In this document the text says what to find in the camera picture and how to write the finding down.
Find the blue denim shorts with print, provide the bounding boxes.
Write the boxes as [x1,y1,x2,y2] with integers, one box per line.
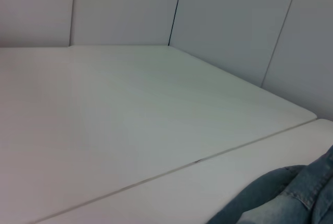
[208,144,333,224]

